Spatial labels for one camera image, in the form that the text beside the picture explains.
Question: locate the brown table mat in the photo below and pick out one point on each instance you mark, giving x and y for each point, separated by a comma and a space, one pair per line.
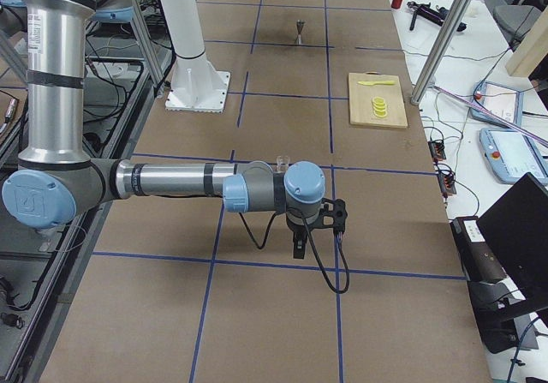
182, 291

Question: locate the wooden plank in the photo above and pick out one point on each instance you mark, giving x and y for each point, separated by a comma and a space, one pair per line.
531, 50

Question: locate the yellow plastic knife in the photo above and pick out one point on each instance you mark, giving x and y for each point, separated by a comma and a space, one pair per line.
376, 83

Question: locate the right teach pendant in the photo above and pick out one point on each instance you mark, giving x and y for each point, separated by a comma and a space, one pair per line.
511, 155

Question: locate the left teach pendant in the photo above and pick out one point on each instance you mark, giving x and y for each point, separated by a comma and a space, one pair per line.
505, 102

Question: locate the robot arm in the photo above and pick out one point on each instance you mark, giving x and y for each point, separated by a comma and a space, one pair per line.
57, 180

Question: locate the teach pendant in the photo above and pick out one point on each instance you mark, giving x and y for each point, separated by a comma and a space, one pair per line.
505, 102
511, 155

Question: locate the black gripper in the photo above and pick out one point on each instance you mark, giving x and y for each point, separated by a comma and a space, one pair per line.
297, 232

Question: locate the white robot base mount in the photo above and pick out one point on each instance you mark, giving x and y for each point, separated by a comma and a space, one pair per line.
195, 84

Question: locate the wooden cutting board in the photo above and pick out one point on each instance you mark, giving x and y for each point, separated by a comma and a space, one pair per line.
363, 112

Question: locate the aluminium frame post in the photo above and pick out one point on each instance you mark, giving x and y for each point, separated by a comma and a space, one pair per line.
442, 42

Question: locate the black monitor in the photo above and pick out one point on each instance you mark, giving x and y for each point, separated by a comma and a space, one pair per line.
515, 228

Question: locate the clear glass measuring cup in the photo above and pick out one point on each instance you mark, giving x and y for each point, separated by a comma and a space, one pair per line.
283, 163

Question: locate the grey office chair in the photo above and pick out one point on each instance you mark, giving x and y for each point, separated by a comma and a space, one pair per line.
517, 19

